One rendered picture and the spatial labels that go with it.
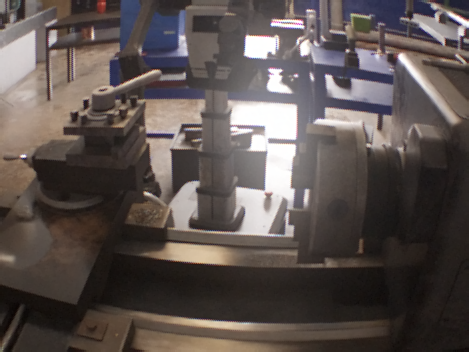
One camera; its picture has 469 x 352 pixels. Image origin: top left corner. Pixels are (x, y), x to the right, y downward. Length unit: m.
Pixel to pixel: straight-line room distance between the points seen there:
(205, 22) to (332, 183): 1.26
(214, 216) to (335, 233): 1.50
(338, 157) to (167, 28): 2.13
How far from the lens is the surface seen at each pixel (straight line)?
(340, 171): 0.86
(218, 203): 2.30
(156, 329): 1.03
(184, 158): 3.05
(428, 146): 0.72
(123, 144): 1.15
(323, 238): 0.88
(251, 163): 3.03
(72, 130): 1.18
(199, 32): 2.02
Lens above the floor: 1.56
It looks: 28 degrees down
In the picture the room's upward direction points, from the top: straight up
